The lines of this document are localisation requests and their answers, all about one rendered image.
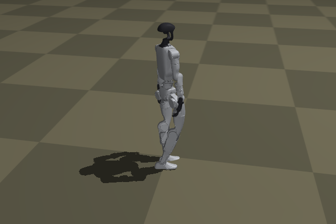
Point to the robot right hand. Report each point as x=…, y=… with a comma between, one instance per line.
x=179, y=107

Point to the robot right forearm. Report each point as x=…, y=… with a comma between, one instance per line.
x=179, y=87

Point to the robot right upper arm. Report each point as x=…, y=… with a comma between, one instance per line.
x=174, y=58

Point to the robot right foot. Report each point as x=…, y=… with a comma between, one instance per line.
x=167, y=165

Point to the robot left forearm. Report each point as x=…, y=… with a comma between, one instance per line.
x=160, y=81

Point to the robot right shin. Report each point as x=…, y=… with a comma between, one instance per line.
x=169, y=145

